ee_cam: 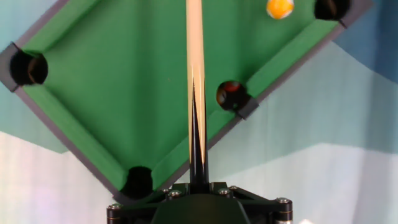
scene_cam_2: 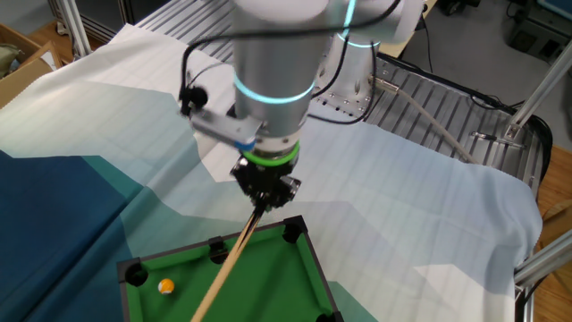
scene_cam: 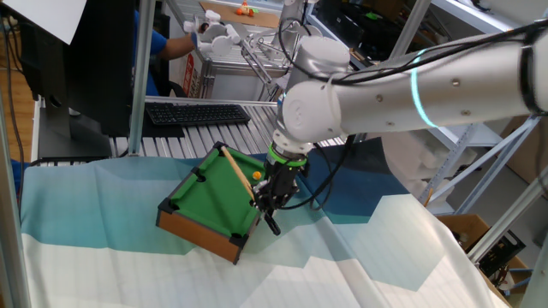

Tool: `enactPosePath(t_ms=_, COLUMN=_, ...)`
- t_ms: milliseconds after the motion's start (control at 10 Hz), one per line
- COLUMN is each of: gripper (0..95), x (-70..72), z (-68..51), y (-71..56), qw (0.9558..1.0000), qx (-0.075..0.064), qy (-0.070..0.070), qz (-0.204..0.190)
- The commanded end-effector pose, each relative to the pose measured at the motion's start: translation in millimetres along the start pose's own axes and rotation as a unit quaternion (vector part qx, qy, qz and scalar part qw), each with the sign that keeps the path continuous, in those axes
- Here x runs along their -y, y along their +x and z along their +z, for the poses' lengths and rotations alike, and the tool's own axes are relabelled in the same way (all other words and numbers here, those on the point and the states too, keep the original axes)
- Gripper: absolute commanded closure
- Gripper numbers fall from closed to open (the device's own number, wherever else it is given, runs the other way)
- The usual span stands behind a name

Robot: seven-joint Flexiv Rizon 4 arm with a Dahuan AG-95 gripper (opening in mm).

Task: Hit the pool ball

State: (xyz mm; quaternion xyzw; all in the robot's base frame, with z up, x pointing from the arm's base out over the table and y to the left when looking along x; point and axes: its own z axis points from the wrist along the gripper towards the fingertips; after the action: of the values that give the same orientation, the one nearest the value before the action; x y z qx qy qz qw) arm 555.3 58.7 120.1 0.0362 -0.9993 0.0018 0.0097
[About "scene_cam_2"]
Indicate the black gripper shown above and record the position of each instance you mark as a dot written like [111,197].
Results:
[266,174]

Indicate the wooden pool cue black butt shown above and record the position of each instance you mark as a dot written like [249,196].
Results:
[223,277]

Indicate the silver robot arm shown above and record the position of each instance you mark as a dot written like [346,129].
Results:
[277,58]

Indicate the mini green pool table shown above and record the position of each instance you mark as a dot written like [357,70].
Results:
[268,286]

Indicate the yellow white pool ball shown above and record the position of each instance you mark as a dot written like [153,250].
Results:
[166,286]

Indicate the blue white patterned cloth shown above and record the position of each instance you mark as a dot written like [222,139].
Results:
[402,201]

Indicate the brown cardboard box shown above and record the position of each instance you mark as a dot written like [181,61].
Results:
[22,80]

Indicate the olive green bag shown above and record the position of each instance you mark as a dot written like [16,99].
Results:
[6,60]

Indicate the silver wrist camera blue end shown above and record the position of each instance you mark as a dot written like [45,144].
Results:
[223,127]

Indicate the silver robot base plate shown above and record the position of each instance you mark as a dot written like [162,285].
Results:
[357,103]

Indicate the aluminium frame post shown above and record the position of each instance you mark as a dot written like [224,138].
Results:
[540,89]
[76,31]

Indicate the aluminium frame rail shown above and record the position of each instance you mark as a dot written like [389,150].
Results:
[545,259]

